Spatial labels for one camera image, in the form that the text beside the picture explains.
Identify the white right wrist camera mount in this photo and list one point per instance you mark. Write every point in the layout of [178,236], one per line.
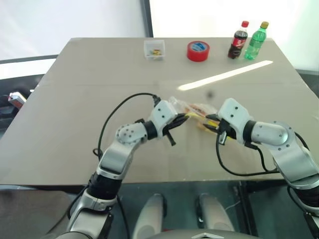
[234,112]

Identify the black vertical post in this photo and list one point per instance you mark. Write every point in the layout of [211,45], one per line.
[147,17]

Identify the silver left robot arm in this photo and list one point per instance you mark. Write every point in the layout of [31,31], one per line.
[129,134]

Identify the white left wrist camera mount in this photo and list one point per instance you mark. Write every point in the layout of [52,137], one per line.
[163,112]

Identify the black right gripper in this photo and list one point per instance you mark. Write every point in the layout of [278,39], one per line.
[220,124]

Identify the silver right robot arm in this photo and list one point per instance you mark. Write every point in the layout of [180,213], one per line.
[276,135]

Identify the clear plastic zip bag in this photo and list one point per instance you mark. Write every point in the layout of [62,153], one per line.
[183,105]

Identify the red and white device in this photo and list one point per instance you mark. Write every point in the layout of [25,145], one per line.
[17,98]

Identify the orange burger-shaped snack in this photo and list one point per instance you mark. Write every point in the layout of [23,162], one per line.
[197,107]

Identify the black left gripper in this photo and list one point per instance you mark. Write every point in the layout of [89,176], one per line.
[170,127]

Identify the cola bottle with red cap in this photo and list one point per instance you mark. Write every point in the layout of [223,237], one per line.
[236,43]

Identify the red tape roll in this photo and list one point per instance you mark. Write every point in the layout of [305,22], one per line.
[198,52]

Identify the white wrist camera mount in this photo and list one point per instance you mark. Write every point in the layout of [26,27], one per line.
[163,112]
[234,112]

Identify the clear plastic box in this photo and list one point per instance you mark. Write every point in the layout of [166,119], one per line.
[154,51]

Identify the grey rounded robot leg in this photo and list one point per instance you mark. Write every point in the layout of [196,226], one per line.
[214,211]
[149,214]

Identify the green soda bottle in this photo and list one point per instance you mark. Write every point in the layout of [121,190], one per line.
[255,44]

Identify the dark side furniture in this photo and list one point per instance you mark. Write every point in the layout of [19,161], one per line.
[12,112]

